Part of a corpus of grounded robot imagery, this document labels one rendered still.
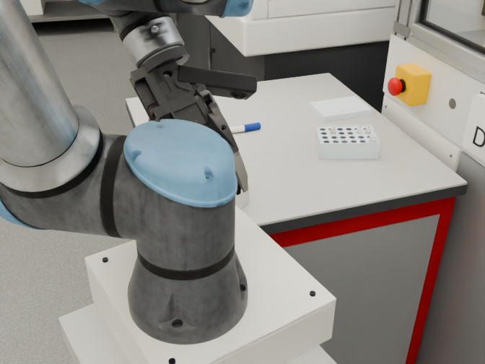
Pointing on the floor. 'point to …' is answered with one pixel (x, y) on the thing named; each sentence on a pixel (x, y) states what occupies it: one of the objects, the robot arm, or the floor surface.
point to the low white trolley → (346, 213)
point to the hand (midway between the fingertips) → (242, 182)
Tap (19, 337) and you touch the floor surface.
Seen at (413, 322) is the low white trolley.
